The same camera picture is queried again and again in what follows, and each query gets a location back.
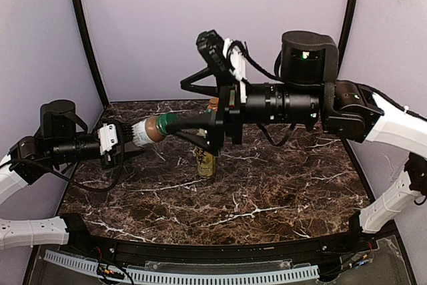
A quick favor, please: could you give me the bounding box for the coffee latte bottle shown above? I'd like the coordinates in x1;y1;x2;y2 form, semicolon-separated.
131;116;166;148

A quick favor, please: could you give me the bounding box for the yellow tea bottle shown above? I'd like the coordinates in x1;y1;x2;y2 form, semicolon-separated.
195;147;216;178

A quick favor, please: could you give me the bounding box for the green bottle cap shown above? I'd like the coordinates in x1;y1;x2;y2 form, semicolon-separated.
156;113;177;136

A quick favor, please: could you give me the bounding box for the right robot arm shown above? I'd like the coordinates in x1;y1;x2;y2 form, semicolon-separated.
164;31;426;234

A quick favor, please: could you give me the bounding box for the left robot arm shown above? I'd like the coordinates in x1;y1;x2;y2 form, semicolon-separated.
1;99;143;250

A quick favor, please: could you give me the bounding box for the orange drink bottle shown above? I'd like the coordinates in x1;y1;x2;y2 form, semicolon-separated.
206;97;220;113

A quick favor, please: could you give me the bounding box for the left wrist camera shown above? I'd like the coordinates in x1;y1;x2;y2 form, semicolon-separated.
95;122;133;156

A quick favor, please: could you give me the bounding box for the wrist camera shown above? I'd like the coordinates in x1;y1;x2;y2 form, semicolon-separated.
95;122;133;156
195;30;247;84

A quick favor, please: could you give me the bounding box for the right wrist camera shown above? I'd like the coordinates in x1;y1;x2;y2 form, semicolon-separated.
195;30;247;84

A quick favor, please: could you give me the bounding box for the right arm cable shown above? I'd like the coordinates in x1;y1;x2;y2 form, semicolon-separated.
256;121;298;148

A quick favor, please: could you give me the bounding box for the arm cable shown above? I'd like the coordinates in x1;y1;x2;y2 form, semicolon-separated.
256;121;298;148
6;151;121;193

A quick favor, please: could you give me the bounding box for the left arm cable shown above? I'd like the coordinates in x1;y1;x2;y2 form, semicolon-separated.
6;151;121;193

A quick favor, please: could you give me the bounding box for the black front rail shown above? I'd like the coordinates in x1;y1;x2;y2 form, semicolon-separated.
60;214;376;266

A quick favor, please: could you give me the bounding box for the left black frame post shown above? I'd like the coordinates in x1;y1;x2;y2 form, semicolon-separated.
71;0;109;108

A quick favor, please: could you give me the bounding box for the black frame post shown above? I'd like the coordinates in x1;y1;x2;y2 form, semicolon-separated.
338;0;357;69
71;0;109;108

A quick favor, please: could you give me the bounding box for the white slotted cable duct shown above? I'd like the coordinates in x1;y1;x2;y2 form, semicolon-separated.
43;250;320;284

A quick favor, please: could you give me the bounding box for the right black frame post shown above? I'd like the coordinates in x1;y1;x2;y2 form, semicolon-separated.
338;0;357;69

